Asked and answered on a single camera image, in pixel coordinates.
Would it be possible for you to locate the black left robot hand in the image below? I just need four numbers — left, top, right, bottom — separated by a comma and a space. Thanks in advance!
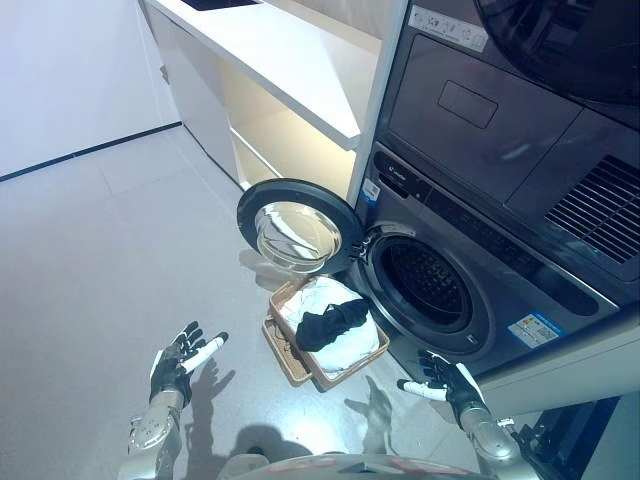
149, 321, 230, 401

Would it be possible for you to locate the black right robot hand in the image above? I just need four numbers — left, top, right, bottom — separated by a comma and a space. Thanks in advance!
397, 348, 482, 417

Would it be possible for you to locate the black cloth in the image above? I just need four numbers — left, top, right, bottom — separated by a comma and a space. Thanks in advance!
295, 298, 372, 354

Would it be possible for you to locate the dark grey washing machine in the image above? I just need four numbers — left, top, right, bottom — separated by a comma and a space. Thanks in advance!
344, 142, 621, 379

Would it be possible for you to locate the large brown wicker basket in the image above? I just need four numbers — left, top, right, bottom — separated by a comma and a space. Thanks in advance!
268, 279, 391, 393

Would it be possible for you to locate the round washing machine door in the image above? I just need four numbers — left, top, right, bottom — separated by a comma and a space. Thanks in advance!
237, 178, 362, 276

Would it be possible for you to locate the blue energy label sticker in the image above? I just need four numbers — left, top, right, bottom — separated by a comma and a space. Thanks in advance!
507, 312, 564, 344

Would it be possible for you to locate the white cloth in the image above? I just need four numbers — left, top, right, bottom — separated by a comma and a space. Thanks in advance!
282, 279, 379, 374

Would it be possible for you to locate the black stand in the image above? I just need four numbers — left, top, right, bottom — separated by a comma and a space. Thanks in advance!
514, 394, 624, 480

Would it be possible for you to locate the dark grey tumble dryer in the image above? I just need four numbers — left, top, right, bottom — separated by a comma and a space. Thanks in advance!
374, 0, 640, 281

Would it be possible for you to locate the white cabinet with counter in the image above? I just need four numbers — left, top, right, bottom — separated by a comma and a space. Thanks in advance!
139, 0, 409, 211

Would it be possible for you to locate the round black dryer door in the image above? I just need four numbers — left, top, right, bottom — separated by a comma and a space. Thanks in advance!
474, 0, 640, 106

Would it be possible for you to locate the white instruction sticker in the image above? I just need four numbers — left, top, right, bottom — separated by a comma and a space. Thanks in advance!
407, 4, 489, 54

